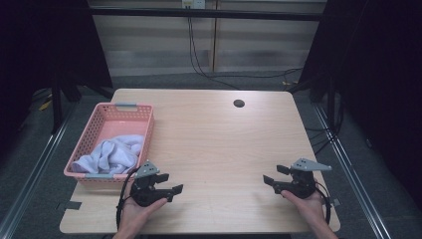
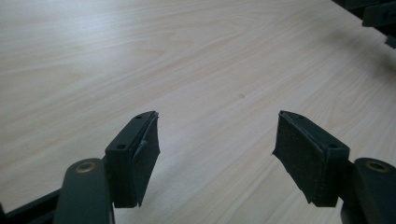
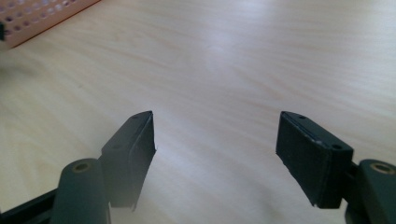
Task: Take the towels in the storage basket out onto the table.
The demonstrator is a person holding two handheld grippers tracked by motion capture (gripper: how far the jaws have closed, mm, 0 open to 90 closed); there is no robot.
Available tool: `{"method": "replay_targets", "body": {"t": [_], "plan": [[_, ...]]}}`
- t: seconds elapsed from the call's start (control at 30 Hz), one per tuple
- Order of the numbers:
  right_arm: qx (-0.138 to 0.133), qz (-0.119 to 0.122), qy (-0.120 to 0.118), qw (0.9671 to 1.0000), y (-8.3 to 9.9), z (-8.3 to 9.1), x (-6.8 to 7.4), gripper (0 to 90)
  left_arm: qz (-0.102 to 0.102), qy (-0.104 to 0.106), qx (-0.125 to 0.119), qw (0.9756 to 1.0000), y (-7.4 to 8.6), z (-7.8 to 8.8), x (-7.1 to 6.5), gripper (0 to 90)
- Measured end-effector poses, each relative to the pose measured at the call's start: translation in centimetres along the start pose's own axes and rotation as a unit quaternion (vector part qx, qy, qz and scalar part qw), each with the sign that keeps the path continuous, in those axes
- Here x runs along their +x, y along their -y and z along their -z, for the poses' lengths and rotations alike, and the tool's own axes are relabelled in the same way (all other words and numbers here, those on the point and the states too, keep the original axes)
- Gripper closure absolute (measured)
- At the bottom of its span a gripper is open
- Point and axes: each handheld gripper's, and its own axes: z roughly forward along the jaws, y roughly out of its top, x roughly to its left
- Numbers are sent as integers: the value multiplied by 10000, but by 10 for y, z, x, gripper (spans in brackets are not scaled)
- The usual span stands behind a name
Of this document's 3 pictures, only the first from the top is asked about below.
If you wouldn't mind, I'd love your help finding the hand-held gripper black cable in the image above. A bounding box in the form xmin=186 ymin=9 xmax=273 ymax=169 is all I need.
xmin=115 ymin=167 xmax=140 ymax=231
xmin=315 ymin=185 xmax=332 ymax=225

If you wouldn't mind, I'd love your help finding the black metal stand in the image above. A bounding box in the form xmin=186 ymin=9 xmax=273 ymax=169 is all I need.
xmin=50 ymin=76 xmax=83 ymax=135

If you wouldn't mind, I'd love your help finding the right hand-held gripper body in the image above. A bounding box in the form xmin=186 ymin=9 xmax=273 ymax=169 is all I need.
xmin=282 ymin=157 xmax=332 ymax=200

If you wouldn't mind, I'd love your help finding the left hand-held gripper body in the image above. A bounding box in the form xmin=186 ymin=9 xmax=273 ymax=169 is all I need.
xmin=129 ymin=160 xmax=169 ymax=208

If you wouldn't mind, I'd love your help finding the black floor cable bundle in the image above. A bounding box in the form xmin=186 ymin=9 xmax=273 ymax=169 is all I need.
xmin=304 ymin=93 xmax=344 ymax=155

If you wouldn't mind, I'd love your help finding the white wall socket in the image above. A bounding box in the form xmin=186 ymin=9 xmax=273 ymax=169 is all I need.
xmin=181 ymin=0 xmax=207 ymax=10

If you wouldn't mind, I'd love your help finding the black hanging power cable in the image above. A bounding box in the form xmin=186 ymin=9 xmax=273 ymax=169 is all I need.
xmin=187 ymin=16 xmax=241 ymax=91

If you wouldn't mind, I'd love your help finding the person's left hand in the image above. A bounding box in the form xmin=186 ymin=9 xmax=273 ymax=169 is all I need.
xmin=117 ymin=180 xmax=168 ymax=233

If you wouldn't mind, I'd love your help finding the black curtain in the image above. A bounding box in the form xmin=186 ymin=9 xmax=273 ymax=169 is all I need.
xmin=0 ymin=0 xmax=113 ymax=160
xmin=297 ymin=0 xmax=422 ymax=203

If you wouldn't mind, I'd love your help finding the right hand-held gripper black cable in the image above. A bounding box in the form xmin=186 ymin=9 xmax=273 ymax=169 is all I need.
xmin=315 ymin=185 xmax=332 ymax=225

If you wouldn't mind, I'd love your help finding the black horizontal bar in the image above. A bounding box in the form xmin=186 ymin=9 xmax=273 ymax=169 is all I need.
xmin=89 ymin=7 xmax=327 ymax=23

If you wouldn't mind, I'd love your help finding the black tape strip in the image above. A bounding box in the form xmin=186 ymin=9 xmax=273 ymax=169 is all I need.
xmin=56 ymin=199 xmax=83 ymax=212

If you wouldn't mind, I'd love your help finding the white printed towel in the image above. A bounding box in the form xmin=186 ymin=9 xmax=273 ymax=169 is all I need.
xmin=71 ymin=133 xmax=145 ymax=175

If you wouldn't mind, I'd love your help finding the yellow floor object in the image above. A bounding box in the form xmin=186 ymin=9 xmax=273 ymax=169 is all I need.
xmin=38 ymin=99 xmax=54 ymax=113

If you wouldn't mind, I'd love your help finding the metal floor rail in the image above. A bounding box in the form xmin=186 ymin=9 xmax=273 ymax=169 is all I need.
xmin=312 ymin=103 xmax=394 ymax=239
xmin=0 ymin=103 xmax=79 ymax=239

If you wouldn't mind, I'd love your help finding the left hand-held gripper black cable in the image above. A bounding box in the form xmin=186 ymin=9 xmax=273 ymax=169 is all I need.
xmin=115 ymin=167 xmax=140 ymax=231

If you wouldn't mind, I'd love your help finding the person's right hand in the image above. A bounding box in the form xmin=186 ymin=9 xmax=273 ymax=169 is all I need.
xmin=281 ymin=189 xmax=327 ymax=228

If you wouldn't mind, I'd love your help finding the pink plastic basket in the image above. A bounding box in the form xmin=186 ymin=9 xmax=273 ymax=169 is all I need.
xmin=63 ymin=102 xmax=155 ymax=185

